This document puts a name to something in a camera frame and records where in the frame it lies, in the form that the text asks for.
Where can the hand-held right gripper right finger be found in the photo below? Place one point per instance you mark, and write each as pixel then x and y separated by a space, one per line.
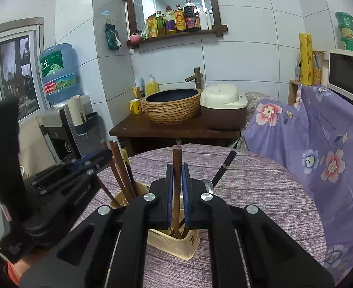
pixel 185 198

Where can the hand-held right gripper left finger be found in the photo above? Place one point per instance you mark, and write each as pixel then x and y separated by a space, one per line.
pixel 170 198

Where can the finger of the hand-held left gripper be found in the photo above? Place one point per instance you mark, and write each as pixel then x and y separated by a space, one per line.
pixel 71 180
pixel 86 161

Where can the brown wooden chopstick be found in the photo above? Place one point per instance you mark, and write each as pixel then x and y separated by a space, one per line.
pixel 107 190
pixel 176 156
pixel 122 162
pixel 116 162

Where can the black gold banded chopstick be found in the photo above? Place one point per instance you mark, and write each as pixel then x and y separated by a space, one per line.
pixel 130 171

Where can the cream plastic utensil holder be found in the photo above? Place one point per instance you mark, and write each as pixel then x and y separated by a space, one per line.
pixel 170 246

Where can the dark chopstick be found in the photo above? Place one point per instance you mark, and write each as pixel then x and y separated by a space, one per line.
pixel 224 166

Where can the person's left forearm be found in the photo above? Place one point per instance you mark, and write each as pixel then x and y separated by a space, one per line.
pixel 16 271

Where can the water dispenser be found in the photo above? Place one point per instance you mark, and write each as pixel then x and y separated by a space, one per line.
pixel 59 132

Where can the white paper cup stack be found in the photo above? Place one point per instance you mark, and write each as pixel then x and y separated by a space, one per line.
pixel 76 111

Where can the dark wooden counter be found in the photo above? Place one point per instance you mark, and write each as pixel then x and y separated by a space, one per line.
pixel 128 130

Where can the purple striped tablecloth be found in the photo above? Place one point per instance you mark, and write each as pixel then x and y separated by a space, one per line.
pixel 254 180

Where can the yellow mug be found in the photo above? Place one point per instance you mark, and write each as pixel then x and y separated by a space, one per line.
pixel 135 107

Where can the woven wash basin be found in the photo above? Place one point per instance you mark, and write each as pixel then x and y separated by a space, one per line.
pixel 170 111

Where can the blue water jug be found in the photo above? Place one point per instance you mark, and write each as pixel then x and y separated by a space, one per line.
pixel 59 75

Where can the cream brown rice cooker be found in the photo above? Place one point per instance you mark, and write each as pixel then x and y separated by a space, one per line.
pixel 224 114

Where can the yellow soap bottle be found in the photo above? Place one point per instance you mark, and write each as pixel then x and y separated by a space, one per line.
pixel 152 87

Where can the window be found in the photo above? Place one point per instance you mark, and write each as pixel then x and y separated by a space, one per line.
pixel 11 75

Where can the bamboo style faucet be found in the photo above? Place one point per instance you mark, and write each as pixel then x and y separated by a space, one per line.
pixel 197 78

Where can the pink bowl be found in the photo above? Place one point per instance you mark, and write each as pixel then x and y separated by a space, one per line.
pixel 134 39

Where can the yellow green pouch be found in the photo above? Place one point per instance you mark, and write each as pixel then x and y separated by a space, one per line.
pixel 152 28

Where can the wooden shelf box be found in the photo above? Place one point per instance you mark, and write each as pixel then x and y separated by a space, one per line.
pixel 293 91

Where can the purple floral sheet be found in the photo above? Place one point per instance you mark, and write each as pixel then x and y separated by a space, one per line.
pixel 329 144

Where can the green bottle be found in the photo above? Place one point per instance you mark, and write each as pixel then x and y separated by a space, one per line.
pixel 160 25

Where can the purple label oil bottle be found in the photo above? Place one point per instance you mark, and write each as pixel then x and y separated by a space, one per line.
pixel 170 24

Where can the yellow label sauce bottle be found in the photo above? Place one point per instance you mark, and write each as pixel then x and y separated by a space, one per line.
pixel 180 21

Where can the dark soy sauce bottle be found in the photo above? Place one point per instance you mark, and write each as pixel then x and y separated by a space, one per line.
pixel 191 18

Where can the white bottle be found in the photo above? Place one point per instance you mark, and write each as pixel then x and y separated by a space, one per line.
pixel 210 19
pixel 203 21

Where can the yellow patterned roll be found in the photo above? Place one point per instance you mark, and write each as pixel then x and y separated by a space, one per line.
pixel 306 60

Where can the white microwave oven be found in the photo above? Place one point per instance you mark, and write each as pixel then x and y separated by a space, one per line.
pixel 347 78

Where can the green stacked noodle bowls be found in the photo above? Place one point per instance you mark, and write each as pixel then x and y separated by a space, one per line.
pixel 347 33

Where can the green wall packet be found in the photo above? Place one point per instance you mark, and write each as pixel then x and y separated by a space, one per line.
pixel 112 37

